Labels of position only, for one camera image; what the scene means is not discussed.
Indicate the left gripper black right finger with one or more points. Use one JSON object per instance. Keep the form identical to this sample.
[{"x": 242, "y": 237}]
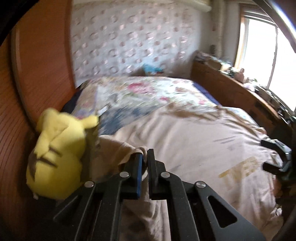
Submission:
[{"x": 196, "y": 211}]

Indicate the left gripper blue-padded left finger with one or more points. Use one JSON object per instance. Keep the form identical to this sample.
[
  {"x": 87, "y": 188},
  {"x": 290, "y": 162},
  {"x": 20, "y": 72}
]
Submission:
[{"x": 93, "y": 211}]

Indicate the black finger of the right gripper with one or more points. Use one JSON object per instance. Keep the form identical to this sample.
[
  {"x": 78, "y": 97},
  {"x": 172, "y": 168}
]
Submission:
[{"x": 283, "y": 150}]

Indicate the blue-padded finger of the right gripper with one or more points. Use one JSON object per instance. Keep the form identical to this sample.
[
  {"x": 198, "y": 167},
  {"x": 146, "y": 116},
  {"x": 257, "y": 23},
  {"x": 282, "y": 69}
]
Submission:
[{"x": 281, "y": 172}]

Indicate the beige t-shirt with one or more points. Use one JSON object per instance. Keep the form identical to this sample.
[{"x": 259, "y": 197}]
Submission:
[{"x": 215, "y": 145}]

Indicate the yellow plush toy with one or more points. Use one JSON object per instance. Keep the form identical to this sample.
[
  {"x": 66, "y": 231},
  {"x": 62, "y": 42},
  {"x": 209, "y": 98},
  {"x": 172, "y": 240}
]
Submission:
[{"x": 54, "y": 165}]

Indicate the long wooden sideboard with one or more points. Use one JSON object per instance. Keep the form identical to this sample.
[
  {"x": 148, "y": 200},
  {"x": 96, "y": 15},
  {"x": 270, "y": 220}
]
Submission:
[{"x": 229, "y": 92}]

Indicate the pink ceramic bottle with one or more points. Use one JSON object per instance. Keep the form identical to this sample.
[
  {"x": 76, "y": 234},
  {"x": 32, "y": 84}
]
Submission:
[{"x": 239, "y": 76}]

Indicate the navy blue blanket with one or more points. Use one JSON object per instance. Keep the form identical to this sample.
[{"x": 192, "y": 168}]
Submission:
[{"x": 205, "y": 93}]

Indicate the blue floral white bedsheet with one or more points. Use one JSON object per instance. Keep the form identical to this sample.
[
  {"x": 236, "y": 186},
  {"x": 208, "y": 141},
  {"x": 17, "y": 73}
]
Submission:
[{"x": 117, "y": 117}]

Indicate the floral pink quilt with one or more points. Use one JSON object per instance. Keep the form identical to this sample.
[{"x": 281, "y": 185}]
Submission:
[{"x": 145, "y": 93}]

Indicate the tied window drape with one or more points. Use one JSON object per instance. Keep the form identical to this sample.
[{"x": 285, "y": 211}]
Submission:
[{"x": 218, "y": 16}]

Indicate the box with blue cloth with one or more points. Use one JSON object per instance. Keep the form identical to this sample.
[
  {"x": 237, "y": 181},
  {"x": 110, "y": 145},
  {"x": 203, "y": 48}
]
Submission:
[{"x": 152, "y": 70}]

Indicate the wooden louvered wardrobe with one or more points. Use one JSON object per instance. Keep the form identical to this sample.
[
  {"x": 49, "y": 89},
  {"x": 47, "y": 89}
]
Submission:
[{"x": 36, "y": 74}]

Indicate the sheer circle-pattern curtain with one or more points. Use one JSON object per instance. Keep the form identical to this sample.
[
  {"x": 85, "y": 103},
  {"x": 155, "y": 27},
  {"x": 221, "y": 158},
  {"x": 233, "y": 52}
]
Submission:
[{"x": 115, "y": 38}]

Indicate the window with brown frame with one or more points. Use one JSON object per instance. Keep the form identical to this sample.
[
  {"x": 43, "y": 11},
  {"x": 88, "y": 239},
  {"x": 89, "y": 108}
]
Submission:
[{"x": 266, "y": 55}]

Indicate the wall air conditioner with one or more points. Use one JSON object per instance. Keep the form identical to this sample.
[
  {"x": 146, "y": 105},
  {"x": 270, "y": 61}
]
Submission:
[{"x": 202, "y": 5}]

